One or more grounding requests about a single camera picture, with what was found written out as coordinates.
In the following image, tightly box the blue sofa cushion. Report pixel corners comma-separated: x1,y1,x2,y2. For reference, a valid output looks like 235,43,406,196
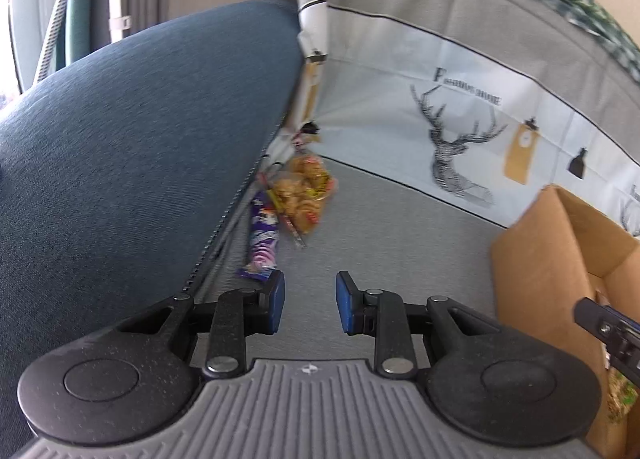
0,0,307,455

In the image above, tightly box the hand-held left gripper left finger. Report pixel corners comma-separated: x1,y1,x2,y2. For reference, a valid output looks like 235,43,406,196
114,270,287,381

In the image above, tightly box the cookie bag with dark trim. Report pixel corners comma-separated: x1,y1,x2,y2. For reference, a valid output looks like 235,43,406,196
266,170,322,249

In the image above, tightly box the deer print sofa cover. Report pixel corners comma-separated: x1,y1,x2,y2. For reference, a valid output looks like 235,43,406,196
190,0,640,370

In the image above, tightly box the grey woven strap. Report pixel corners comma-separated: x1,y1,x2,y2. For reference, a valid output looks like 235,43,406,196
34,0,95,86

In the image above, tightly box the green yellow snack packet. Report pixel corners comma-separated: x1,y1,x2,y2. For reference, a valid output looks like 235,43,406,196
604,368,635,426

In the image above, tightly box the purple striped candy packet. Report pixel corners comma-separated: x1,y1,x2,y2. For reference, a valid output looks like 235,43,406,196
237,189,281,283

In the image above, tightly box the small black wrapper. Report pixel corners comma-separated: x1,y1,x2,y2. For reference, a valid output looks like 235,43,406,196
294,121,322,146

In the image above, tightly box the clear cookie bag red seal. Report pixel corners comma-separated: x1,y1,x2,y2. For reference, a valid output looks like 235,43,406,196
287,153,339,220

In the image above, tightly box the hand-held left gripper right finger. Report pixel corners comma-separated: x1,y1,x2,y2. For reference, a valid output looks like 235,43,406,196
334,270,502,379

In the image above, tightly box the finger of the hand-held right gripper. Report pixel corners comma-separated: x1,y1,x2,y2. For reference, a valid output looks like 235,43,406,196
573,296,640,373

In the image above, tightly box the cardboard box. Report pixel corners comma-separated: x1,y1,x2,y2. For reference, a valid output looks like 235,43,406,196
490,184,640,459

